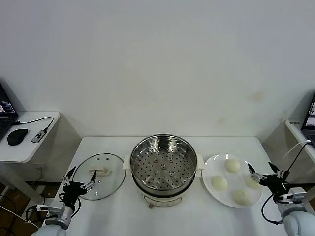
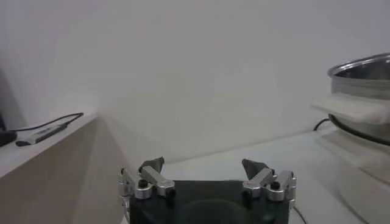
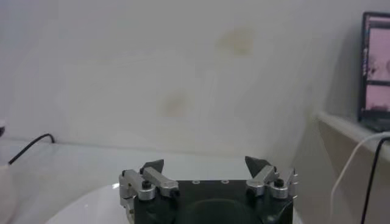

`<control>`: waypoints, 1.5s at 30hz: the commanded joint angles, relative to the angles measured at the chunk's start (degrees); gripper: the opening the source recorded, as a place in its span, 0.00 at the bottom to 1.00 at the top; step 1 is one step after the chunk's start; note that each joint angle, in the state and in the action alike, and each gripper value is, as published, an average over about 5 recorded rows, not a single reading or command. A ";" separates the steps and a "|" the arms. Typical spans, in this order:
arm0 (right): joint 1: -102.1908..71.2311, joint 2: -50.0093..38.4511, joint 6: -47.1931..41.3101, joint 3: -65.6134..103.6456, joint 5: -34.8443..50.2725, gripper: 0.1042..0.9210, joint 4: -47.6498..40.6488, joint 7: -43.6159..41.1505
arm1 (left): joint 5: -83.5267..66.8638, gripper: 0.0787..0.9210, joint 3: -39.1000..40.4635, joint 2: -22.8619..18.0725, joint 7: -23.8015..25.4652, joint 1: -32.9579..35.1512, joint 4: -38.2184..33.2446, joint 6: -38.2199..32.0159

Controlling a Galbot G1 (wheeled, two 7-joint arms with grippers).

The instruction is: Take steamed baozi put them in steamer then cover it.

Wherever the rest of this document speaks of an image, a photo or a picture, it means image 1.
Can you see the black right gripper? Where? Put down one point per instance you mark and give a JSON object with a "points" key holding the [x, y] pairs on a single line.
{"points": [[273, 184]]}

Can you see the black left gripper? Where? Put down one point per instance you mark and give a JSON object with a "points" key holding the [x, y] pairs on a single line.
{"points": [[71, 191]]}

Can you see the white steamed baozi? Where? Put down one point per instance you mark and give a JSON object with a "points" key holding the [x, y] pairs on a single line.
{"points": [[232, 166], [219, 183], [251, 184], [242, 196]]}

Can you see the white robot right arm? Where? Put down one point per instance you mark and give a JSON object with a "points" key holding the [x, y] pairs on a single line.
{"points": [[295, 223]]}

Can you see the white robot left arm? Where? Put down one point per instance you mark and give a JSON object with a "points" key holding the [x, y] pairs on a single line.
{"points": [[55, 228]]}

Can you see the perforated steel steamer basket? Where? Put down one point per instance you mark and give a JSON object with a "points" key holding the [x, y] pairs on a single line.
{"points": [[147, 147]]}

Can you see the white side table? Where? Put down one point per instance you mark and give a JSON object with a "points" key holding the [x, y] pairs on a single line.
{"points": [[273, 142], [29, 152]]}

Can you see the white round plate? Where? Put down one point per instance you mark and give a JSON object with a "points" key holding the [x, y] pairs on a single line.
{"points": [[231, 182]]}

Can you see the small printed table label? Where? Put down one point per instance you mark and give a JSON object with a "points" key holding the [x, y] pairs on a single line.
{"points": [[294, 122]]}

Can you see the grey usb hub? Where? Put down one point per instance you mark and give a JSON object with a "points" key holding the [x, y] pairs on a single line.
{"points": [[38, 137]]}

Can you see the black open laptop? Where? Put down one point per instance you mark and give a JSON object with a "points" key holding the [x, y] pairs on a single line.
{"points": [[6, 108], [310, 123]]}

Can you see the black computer mouse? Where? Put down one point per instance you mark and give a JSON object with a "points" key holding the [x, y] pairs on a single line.
{"points": [[17, 137]]}

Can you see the cream electric cooker base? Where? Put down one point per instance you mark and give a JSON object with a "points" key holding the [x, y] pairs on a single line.
{"points": [[162, 199]]}

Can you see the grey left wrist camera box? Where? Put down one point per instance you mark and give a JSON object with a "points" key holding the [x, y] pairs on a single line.
{"points": [[55, 208]]}

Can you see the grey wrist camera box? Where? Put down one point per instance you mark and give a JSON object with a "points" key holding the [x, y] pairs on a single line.
{"points": [[55, 208], [296, 194]]}

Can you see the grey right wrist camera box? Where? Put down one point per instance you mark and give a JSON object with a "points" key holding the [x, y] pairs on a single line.
{"points": [[296, 194]]}

